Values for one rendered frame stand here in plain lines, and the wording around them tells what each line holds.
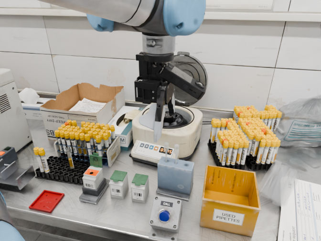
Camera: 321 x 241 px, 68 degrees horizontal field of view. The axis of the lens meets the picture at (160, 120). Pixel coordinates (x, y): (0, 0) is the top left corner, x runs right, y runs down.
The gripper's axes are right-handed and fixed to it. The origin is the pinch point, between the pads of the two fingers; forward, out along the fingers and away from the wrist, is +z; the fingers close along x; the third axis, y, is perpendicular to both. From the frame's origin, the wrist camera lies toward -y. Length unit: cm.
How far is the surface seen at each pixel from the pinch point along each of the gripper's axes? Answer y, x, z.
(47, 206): 29.8, 17.3, 20.7
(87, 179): 20.0, 10.4, 13.9
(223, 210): -17.4, 11.0, 13.5
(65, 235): 58, -11, 82
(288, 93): -39, -52, 5
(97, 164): 19.5, 5.6, 12.2
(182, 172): -5.5, 2.1, 12.2
